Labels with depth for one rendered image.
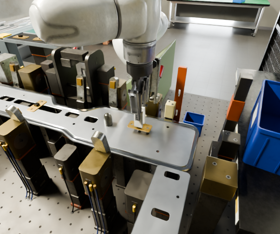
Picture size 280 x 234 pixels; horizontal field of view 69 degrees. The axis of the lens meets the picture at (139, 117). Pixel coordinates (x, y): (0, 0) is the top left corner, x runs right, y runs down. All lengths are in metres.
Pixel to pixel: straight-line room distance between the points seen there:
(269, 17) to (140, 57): 6.57
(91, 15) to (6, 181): 0.87
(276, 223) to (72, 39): 0.59
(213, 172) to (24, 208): 0.75
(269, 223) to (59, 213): 0.71
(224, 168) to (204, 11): 6.55
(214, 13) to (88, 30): 6.58
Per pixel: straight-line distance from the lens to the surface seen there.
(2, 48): 1.47
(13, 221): 0.99
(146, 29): 0.52
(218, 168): 0.58
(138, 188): 0.60
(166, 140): 0.70
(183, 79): 0.74
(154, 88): 0.79
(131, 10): 0.49
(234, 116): 0.79
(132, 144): 0.69
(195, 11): 7.02
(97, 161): 0.59
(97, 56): 0.93
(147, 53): 0.54
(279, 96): 0.87
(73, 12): 0.45
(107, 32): 0.48
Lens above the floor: 1.48
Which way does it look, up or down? 37 degrees down
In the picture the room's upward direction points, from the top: straight up
